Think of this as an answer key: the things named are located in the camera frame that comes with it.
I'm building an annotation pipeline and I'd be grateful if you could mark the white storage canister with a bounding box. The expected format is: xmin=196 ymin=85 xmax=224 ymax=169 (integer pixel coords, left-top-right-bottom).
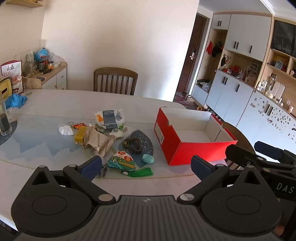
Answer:
xmin=272 ymin=82 xmax=286 ymax=99

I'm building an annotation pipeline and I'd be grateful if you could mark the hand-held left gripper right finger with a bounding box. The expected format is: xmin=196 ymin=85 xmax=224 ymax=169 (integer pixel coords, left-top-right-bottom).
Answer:
xmin=177 ymin=155 xmax=262 ymax=205

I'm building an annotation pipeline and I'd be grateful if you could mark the red white food box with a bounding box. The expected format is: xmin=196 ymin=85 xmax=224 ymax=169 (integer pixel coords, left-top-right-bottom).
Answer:
xmin=0 ymin=60 xmax=23 ymax=94

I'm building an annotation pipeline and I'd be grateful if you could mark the light wooden holder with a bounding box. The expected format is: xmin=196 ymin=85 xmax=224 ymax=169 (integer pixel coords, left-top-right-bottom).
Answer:
xmin=22 ymin=75 xmax=45 ymax=90

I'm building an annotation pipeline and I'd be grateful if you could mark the yellow cardboard box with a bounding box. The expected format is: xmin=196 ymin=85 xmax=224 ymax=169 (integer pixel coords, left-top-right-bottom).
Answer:
xmin=74 ymin=126 xmax=88 ymax=145

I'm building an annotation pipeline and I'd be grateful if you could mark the patterned door rug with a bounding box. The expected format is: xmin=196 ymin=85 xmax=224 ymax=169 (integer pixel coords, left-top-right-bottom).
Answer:
xmin=173 ymin=93 xmax=197 ymax=105

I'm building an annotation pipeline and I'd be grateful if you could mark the green tasselled embroidered pouch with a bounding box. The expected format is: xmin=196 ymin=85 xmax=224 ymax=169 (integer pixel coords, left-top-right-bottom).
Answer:
xmin=107 ymin=151 xmax=153 ymax=178

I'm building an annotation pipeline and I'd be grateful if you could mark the white round sachet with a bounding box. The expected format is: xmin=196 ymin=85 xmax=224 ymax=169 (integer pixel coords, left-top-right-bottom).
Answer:
xmin=109 ymin=128 xmax=127 ymax=139

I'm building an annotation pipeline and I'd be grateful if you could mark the brown paper packet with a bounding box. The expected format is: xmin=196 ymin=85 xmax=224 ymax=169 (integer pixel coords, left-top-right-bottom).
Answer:
xmin=83 ymin=125 xmax=115 ymax=156

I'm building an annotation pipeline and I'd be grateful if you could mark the dark blue oval placemat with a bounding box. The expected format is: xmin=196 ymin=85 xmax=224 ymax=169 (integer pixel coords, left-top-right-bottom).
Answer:
xmin=119 ymin=130 xmax=154 ymax=167

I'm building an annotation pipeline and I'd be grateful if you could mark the brown bead bracelet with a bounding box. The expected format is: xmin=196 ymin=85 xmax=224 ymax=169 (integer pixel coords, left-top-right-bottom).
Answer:
xmin=123 ymin=137 xmax=143 ymax=153

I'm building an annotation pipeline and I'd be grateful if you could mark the blue globe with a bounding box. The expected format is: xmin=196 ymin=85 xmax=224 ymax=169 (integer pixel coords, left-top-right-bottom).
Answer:
xmin=35 ymin=48 xmax=49 ymax=61

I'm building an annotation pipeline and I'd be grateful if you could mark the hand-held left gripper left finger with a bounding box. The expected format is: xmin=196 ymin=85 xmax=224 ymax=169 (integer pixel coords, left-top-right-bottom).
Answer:
xmin=31 ymin=156 xmax=116 ymax=205

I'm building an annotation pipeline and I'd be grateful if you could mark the blue cloth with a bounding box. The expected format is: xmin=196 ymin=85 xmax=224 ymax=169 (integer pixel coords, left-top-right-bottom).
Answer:
xmin=5 ymin=93 xmax=28 ymax=109

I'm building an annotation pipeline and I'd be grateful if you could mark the white grey snack bag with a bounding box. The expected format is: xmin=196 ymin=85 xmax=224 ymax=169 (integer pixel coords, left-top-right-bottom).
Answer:
xmin=95 ymin=109 xmax=126 ymax=130

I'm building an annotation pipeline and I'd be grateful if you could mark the white wood-topped sideboard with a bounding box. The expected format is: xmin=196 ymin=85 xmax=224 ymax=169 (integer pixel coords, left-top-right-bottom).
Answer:
xmin=30 ymin=61 xmax=68 ymax=90

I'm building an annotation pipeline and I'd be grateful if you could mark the tall glass jar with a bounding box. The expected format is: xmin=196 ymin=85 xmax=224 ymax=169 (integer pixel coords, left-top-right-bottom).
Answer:
xmin=264 ymin=77 xmax=274 ymax=93

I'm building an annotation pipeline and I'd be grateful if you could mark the black hat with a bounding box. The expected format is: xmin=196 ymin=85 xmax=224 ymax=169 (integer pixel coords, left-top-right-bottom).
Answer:
xmin=211 ymin=42 xmax=223 ymax=57

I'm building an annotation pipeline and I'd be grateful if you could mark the yellow tissue box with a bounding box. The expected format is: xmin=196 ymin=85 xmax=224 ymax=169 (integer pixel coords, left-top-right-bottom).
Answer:
xmin=0 ymin=77 xmax=13 ymax=95

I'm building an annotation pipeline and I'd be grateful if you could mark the red cardboard shoe box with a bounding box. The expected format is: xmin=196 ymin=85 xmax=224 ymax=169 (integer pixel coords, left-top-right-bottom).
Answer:
xmin=154 ymin=107 xmax=238 ymax=166

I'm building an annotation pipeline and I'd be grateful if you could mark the wooden wall shelf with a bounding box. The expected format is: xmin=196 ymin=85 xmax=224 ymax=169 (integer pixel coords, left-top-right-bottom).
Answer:
xmin=5 ymin=0 xmax=44 ymax=8

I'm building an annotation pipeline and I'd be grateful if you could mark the clear plastic bag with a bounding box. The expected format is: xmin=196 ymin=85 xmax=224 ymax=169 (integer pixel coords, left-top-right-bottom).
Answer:
xmin=47 ymin=52 xmax=64 ymax=67

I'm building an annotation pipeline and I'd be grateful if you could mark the tall glass with dark drink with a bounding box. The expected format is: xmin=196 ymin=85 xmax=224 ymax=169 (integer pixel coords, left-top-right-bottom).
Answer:
xmin=0 ymin=93 xmax=12 ymax=136

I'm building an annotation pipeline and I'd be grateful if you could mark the round dark blue coaster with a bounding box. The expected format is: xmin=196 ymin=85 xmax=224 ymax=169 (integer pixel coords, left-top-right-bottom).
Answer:
xmin=0 ymin=115 xmax=18 ymax=146

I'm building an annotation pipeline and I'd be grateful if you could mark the white wooden wall cabinet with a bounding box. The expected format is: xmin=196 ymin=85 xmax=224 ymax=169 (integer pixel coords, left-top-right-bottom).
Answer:
xmin=191 ymin=13 xmax=296 ymax=151

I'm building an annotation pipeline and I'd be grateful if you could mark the wooden slat-back chair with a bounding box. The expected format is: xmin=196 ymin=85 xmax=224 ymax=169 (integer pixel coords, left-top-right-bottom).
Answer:
xmin=93 ymin=67 xmax=139 ymax=96

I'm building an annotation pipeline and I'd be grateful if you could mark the white crumpled plastic wrapper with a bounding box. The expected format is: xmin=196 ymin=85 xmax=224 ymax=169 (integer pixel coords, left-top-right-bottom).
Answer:
xmin=58 ymin=125 xmax=74 ymax=136

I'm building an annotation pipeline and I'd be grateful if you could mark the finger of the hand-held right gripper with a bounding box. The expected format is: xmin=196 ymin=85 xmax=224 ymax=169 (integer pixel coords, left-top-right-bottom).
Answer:
xmin=254 ymin=141 xmax=296 ymax=163
xmin=225 ymin=145 xmax=278 ymax=169

